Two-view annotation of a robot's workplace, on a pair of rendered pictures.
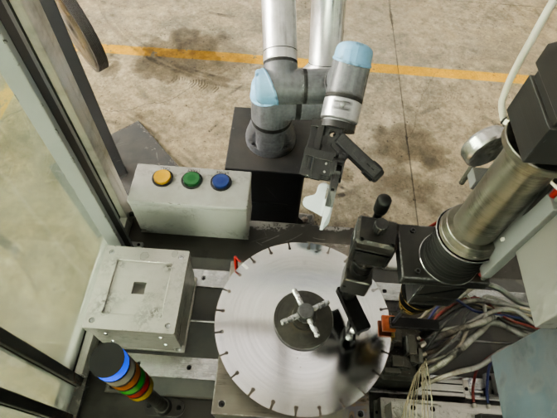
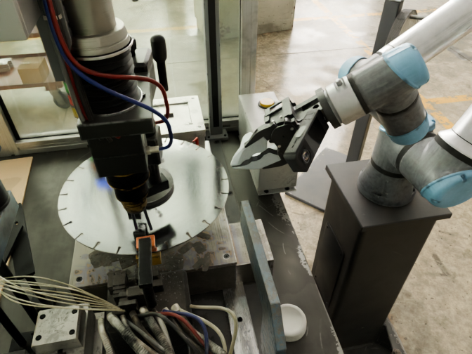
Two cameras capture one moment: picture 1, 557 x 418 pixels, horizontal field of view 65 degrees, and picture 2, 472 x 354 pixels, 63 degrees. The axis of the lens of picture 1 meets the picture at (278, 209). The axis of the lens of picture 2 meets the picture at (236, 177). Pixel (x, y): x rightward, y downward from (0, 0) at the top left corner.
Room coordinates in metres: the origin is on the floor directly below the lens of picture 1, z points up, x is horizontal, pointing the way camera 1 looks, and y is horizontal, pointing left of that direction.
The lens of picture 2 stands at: (0.34, -0.65, 1.47)
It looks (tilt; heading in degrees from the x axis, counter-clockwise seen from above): 42 degrees down; 79
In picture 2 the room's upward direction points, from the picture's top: straight up
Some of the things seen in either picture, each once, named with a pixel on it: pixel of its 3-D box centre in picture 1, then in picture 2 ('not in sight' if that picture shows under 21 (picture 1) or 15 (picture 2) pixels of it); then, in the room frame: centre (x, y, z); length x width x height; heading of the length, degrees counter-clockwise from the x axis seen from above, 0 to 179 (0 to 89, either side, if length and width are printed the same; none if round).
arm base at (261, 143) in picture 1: (271, 127); (390, 173); (0.89, 0.04, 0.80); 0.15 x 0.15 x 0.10
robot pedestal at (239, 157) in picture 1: (268, 205); (357, 267); (0.89, 0.04, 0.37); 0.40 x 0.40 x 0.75; 0
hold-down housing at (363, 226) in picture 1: (365, 258); (140, 106); (0.29, -0.13, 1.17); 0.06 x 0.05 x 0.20; 81
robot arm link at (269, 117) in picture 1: (274, 97); (404, 139); (0.89, 0.03, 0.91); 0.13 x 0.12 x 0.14; 97
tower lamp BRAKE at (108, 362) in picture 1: (109, 362); not in sight; (0.13, 0.21, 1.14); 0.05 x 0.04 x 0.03; 0
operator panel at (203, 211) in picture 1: (194, 202); (266, 140); (0.59, 0.21, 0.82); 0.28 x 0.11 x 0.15; 90
